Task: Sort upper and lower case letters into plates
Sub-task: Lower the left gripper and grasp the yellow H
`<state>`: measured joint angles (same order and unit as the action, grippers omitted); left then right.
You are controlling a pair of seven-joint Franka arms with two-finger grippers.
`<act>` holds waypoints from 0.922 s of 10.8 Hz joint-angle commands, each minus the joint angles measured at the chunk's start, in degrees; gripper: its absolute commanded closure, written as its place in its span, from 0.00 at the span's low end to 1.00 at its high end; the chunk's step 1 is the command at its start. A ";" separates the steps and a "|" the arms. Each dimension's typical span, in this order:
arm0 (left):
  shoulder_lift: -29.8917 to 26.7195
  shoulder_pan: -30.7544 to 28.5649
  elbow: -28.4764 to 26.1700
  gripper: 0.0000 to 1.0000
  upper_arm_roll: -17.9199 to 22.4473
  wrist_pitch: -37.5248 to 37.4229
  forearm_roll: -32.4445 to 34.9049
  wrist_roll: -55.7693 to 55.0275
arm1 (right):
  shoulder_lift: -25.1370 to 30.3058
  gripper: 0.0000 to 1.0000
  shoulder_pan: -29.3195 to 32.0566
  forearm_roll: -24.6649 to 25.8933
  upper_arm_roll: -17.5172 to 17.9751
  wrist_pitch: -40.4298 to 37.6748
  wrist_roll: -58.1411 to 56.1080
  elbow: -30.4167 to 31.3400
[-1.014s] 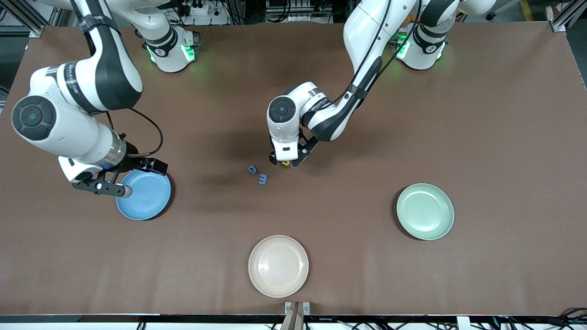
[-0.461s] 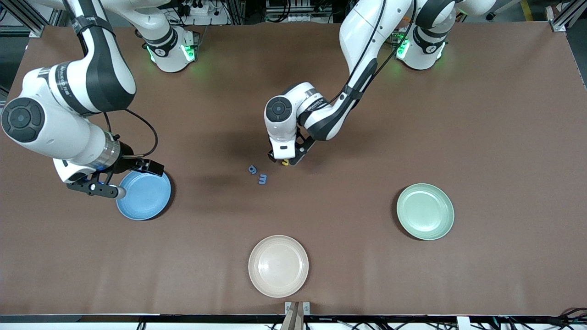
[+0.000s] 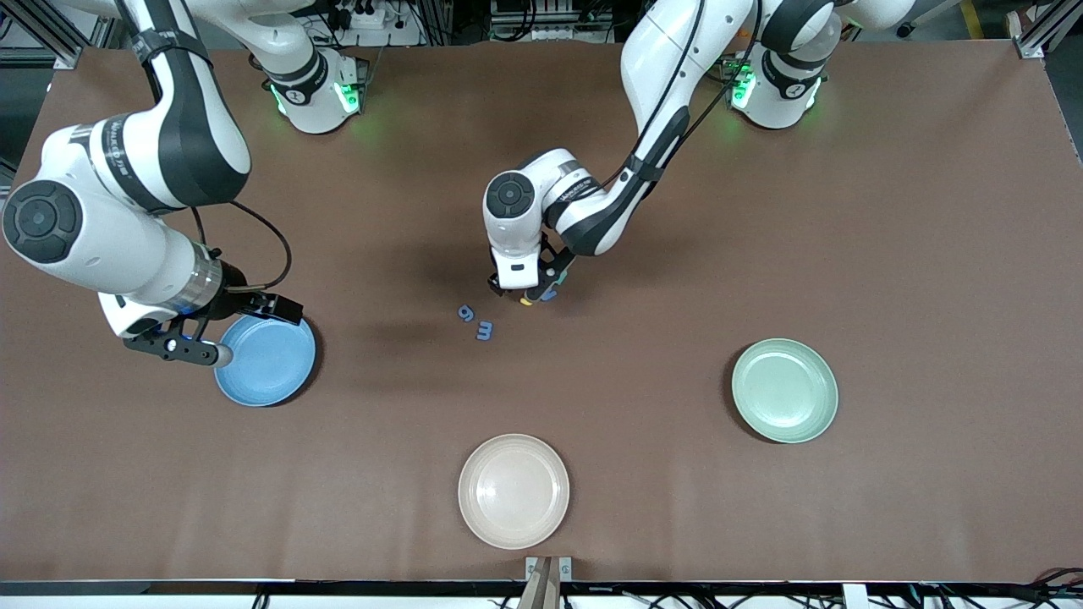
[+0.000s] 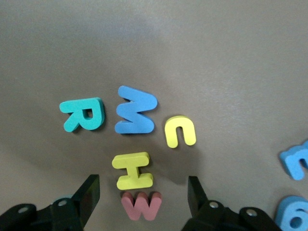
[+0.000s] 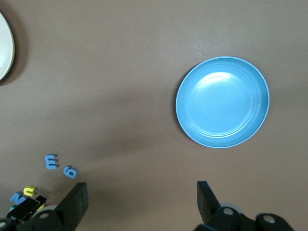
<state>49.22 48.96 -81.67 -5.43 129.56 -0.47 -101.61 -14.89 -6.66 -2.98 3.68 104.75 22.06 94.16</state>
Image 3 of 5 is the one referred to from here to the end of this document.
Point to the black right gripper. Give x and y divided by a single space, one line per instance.
239 298

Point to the blue small letter m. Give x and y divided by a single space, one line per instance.
484 331

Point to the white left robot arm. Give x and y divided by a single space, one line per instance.
660 68

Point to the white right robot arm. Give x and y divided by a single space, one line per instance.
169 144

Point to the blue plate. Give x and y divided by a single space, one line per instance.
271 372

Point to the beige plate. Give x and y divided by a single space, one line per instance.
514 491

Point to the metal equipment rack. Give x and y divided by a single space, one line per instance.
550 32

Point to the white power strip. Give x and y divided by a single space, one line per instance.
398 35

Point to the green plate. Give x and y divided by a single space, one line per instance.
784 391

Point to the metal table edge bracket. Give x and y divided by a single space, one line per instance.
565 569

